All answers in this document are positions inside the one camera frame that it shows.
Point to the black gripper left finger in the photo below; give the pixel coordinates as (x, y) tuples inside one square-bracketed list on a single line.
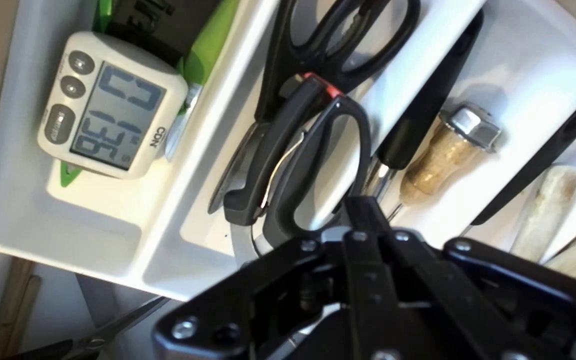
[(360, 286)]

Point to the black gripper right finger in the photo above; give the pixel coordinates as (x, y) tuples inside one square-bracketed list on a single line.
[(474, 301)]

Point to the black scissors with red mark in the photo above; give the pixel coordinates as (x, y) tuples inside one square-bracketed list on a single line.
[(281, 192)]

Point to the plain black scissors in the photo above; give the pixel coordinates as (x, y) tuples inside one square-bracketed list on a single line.
[(288, 41)]

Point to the cork bottle stopper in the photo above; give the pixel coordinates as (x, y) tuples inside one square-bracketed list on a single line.
[(435, 161)]

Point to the white organizer tray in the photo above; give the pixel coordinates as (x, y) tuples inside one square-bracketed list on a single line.
[(188, 253)]

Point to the black tool behind tray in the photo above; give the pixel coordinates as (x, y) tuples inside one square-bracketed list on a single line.
[(100, 337)]

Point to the green black kitchen gadget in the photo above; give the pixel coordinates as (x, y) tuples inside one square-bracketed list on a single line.
[(214, 47)]

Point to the white digital timer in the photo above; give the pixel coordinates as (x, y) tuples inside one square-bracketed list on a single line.
[(110, 106)]

